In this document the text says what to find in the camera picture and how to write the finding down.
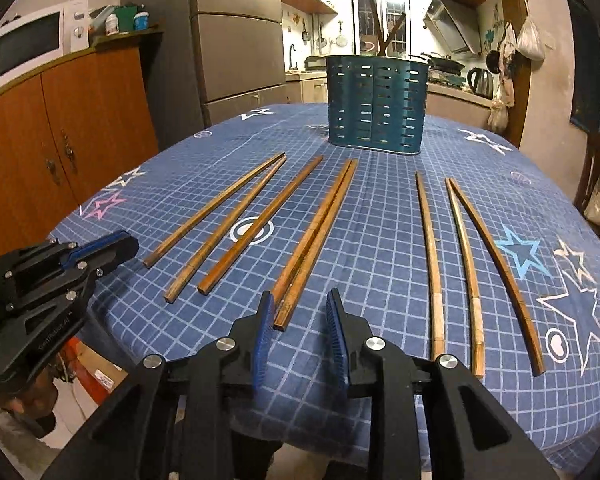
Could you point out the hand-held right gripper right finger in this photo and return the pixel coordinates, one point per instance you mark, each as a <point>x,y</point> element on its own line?
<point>336,340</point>

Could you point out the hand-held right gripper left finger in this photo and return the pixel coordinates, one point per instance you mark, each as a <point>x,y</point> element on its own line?
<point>262,345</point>

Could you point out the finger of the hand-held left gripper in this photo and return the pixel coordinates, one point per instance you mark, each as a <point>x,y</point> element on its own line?
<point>45,330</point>
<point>97,252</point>

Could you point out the pale-ended bamboo chopstick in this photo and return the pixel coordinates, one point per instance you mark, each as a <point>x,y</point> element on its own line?
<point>431,260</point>
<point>467,275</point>

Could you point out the teal slotted utensil holder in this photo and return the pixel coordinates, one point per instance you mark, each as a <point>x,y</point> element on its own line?
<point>375,105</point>

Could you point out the person's left hand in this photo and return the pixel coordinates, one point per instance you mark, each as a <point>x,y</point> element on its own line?
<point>27,400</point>

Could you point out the cardboard box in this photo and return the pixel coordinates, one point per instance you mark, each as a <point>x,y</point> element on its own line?
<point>97,375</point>

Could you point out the blue checked star tablecloth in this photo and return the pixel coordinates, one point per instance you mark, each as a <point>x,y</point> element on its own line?
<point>380,240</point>

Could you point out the orange wooden cabinet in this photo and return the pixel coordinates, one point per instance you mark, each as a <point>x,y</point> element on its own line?
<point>95,125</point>

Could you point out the white microwave oven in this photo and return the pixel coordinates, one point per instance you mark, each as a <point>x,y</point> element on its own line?
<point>27,45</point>

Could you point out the white plastic bottle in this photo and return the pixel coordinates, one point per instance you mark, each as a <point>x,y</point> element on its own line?
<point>111,25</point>

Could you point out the clear plastic bag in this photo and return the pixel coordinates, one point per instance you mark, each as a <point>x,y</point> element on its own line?
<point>99,19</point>

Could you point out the green box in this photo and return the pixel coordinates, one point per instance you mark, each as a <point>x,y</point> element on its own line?
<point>126,16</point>

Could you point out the silver refrigerator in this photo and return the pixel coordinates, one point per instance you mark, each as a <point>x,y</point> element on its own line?
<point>240,45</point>

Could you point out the kitchen faucet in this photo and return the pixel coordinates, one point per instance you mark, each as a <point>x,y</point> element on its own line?
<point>293,57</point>

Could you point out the gas stove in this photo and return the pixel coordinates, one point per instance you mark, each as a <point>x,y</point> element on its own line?
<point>445,78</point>

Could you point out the hanging bags bundle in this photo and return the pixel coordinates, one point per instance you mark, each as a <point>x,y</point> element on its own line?
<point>500,105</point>

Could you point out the steel electric kettle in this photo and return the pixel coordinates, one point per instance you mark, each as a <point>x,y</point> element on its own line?
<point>481,82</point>

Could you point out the black wok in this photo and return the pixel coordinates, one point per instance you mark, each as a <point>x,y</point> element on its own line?
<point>442,62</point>

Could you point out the dark wooden chair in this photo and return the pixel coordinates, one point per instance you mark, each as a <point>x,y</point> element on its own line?
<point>592,160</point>

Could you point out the steel range hood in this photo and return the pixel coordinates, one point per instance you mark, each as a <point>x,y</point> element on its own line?
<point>450,25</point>

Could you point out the kitchen window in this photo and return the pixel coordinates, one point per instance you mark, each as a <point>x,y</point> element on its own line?
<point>390,5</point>

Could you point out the white hanging plastic bag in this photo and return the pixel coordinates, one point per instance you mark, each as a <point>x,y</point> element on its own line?
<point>530,40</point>

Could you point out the dark room window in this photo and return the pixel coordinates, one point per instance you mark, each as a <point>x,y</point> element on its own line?
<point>587,70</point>

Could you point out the wooden door frame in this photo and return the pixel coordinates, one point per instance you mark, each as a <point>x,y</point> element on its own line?
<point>522,90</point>

